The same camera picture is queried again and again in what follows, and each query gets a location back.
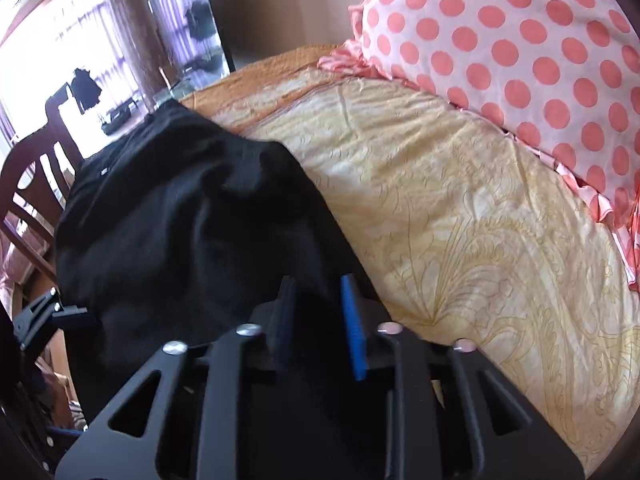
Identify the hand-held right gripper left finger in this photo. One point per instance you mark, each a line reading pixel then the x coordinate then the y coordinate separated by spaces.
pixel 286 320

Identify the black flat screen television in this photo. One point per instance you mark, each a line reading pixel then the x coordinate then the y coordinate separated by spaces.
pixel 195 15

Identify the dark hanging garment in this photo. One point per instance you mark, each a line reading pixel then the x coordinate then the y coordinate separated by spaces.
pixel 86 87

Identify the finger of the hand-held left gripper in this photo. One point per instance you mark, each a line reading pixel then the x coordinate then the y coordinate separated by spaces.
pixel 75 317

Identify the dark wooden chair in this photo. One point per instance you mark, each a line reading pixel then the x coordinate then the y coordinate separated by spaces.
pixel 61 127

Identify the black pants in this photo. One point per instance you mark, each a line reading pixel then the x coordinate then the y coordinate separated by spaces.
pixel 175 220

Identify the pink polka dot pillow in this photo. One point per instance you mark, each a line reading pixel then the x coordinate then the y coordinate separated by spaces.
pixel 500 60

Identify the brown curtain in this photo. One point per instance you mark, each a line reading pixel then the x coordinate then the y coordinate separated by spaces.
pixel 131 35

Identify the yellow patterned bed sheet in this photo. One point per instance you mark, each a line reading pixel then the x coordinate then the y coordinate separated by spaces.
pixel 450 210

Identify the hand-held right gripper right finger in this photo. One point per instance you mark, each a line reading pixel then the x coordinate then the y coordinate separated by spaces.
pixel 353 330

